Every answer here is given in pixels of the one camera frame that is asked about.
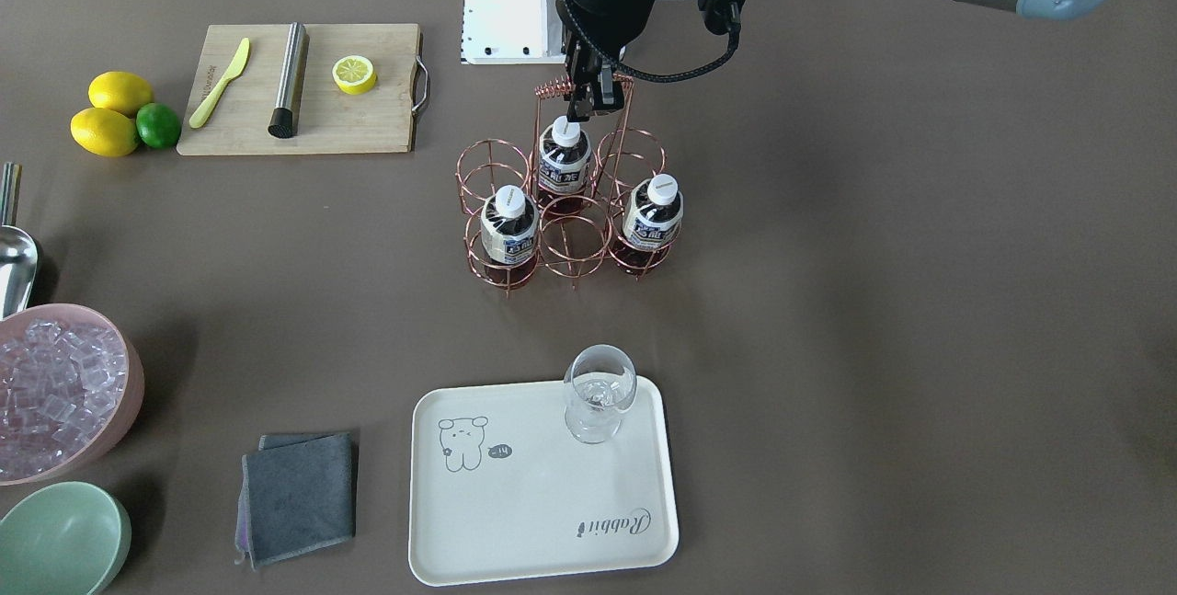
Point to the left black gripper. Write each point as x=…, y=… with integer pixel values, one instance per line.
x=604, y=5

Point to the copper wire bottle basket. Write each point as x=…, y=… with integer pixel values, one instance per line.
x=569, y=244

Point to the tea bottle front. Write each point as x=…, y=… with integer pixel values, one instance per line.
x=650, y=222
x=509, y=224

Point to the tea bottle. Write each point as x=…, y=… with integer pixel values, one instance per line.
x=562, y=177
x=509, y=224
x=650, y=222

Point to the tea bottle rear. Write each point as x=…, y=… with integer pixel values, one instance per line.
x=562, y=177

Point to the bamboo cutting board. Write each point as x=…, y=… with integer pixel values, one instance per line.
x=381, y=121

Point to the half lemon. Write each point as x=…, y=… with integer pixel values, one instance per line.
x=354, y=74

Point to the clear wine glass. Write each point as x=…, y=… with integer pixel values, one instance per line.
x=600, y=387

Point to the steel muddler black tip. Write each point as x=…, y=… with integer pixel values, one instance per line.
x=284, y=118

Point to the yellow plastic knife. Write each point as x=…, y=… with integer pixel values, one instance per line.
x=233, y=70

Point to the cream rabbit tray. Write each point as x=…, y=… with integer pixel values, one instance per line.
x=499, y=489

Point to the green lime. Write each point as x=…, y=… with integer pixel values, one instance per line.
x=158, y=126

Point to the whole lemon upper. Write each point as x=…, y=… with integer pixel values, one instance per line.
x=121, y=91

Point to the whole lemon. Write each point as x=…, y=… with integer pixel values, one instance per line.
x=121, y=91
x=104, y=132

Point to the whole lemon lower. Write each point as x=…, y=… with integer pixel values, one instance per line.
x=104, y=132

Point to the grey folded cloth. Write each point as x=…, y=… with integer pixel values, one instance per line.
x=297, y=496

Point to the pink bowl of ice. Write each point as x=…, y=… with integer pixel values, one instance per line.
x=72, y=387

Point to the steel ice scoop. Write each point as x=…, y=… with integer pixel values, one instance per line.
x=20, y=254

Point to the mint green bowl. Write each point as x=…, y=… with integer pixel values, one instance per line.
x=68, y=538

